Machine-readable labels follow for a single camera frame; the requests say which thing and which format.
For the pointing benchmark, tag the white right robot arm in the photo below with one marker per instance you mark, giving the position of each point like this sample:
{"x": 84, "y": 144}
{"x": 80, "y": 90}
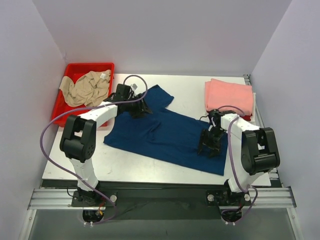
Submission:
{"x": 251, "y": 150}

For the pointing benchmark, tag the aluminium frame rail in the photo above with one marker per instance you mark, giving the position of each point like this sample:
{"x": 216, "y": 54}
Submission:
{"x": 114, "y": 165}

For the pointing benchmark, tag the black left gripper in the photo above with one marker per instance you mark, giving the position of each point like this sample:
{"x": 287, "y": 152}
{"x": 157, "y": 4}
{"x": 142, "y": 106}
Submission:
{"x": 139, "y": 107}

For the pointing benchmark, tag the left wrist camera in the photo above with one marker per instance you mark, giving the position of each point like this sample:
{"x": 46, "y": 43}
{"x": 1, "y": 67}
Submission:
{"x": 125, "y": 92}

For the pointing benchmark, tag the beige t-shirt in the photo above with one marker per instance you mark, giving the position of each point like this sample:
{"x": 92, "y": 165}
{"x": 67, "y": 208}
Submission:
{"x": 89, "y": 90}

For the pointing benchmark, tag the red plastic bin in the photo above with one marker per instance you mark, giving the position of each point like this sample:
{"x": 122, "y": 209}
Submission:
{"x": 62, "y": 112}

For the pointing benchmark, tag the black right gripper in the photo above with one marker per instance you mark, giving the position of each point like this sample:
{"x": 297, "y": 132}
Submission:
{"x": 210, "y": 141}

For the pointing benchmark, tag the folded red t-shirt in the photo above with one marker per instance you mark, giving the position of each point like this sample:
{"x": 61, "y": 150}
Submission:
{"x": 248, "y": 118}

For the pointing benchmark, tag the blue t-shirt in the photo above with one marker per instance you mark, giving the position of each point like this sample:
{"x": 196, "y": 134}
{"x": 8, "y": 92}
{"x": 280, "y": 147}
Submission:
{"x": 166, "y": 135}

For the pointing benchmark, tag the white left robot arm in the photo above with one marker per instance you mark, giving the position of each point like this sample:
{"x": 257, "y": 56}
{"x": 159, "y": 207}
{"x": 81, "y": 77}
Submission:
{"x": 78, "y": 141}

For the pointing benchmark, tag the folded pink t-shirt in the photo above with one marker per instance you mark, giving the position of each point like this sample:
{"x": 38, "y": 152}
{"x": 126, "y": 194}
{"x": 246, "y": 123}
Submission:
{"x": 227, "y": 96}

